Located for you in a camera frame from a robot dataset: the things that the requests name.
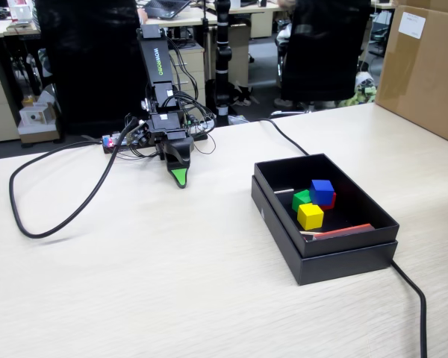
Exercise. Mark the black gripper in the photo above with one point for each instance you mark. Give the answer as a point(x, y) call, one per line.
point(164, 125)

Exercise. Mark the green wooden cube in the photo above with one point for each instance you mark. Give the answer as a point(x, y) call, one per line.
point(301, 197)

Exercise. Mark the yellow wooden cube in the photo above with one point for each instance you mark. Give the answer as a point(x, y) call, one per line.
point(310, 218)

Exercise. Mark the blue wooden cube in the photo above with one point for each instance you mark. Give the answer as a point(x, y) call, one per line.
point(321, 192)

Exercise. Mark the red wooden cube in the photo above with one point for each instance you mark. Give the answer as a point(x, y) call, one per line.
point(331, 203)

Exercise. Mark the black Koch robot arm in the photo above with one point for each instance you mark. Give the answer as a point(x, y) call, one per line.
point(155, 56)

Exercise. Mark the black cardboard box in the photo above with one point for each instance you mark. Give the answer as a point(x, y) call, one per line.
point(343, 244)

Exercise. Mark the black open box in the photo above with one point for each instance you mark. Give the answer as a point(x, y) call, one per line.
point(343, 268)

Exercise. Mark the controller board on black plate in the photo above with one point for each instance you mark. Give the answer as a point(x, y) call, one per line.
point(108, 142)

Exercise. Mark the beige drawer cabinet with lock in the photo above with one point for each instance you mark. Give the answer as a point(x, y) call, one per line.
point(194, 67)

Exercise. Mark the small pale stick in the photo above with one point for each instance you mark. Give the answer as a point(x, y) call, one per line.
point(283, 191)

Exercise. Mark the black pole with white rings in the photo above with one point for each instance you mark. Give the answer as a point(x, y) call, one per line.
point(223, 56)

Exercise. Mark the wide black office chair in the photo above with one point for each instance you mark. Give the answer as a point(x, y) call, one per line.
point(97, 67)

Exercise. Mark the white open carton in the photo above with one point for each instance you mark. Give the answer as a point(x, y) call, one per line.
point(33, 117)

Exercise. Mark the dark open laptop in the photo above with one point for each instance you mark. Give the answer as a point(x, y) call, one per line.
point(166, 9)

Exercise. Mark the beige office desk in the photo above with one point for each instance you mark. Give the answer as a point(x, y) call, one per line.
point(261, 24)

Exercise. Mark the seated person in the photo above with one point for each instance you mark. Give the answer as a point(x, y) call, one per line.
point(283, 37)

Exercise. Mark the narrow black office chair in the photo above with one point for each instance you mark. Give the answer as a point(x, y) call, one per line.
point(325, 48)

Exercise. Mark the green white toy pile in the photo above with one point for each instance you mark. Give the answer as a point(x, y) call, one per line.
point(362, 93)

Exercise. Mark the white and red small carton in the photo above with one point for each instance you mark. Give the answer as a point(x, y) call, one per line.
point(22, 11)

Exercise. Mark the large brown cardboard carton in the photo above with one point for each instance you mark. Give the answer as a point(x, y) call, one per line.
point(425, 82)

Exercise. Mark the white shipping label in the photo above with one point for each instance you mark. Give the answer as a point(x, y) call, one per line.
point(411, 24)

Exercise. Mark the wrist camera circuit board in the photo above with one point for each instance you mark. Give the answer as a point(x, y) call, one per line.
point(142, 137)

